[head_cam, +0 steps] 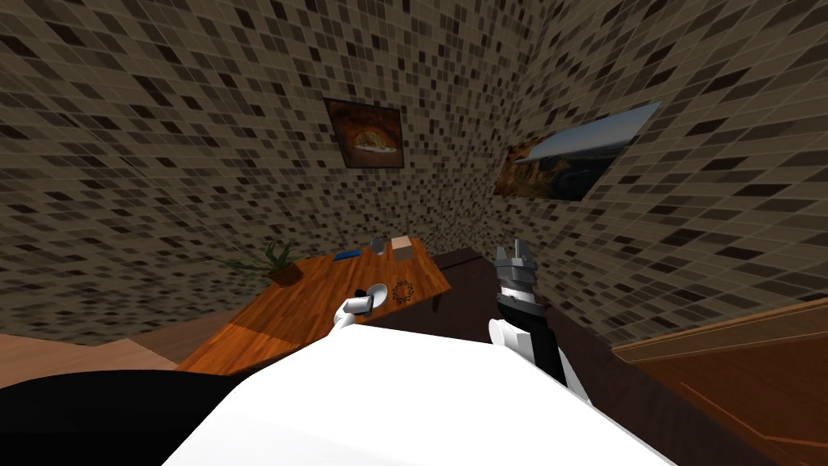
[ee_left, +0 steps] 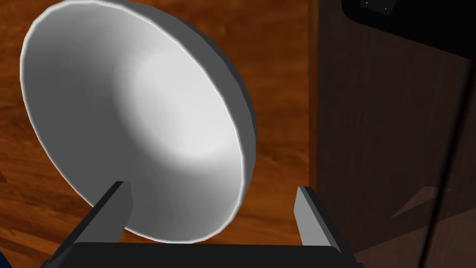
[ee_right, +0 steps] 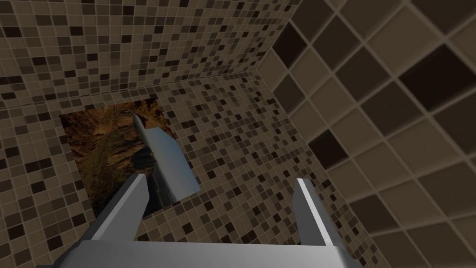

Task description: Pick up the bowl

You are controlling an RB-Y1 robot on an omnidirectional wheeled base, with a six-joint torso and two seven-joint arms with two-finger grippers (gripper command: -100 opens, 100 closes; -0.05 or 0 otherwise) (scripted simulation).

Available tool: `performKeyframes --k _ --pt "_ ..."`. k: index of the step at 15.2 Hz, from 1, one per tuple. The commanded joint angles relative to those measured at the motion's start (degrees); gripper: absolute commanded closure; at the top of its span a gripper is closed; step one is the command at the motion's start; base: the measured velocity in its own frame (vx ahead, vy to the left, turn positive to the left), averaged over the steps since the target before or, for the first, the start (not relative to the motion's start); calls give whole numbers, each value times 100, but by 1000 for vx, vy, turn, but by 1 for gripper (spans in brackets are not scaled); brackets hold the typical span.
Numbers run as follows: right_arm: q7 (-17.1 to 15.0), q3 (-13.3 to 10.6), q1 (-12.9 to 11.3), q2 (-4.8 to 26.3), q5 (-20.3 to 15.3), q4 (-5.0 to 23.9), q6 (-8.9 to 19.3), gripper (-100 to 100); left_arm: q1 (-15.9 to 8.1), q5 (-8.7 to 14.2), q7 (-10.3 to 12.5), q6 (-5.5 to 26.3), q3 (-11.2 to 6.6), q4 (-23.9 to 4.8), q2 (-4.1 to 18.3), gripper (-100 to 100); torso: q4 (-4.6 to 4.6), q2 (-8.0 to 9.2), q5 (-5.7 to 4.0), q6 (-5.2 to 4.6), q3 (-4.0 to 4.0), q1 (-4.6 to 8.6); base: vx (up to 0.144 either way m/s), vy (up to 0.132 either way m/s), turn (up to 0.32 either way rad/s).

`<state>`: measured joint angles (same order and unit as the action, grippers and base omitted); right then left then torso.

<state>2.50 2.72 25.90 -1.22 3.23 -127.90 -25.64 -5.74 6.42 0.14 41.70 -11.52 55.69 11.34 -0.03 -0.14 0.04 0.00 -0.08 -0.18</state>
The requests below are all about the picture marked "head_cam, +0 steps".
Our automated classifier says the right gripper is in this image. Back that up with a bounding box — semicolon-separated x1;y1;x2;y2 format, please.
494;239;538;278

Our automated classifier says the brown wooden table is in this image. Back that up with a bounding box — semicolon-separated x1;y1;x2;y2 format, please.
174;236;453;376

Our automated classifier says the green plant in brown pot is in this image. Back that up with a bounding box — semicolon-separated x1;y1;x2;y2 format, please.
219;239;306;288

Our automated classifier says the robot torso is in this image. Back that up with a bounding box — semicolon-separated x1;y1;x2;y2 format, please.
161;321;675;466

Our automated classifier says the landscape picture with cliffs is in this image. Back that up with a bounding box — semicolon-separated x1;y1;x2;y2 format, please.
492;100;664;203

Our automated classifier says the dark picture with orange cave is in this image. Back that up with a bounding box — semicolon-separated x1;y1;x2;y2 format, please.
323;97;406;170

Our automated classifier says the brown wooden cabinet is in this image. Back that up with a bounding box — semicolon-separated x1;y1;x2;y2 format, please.
610;297;828;466

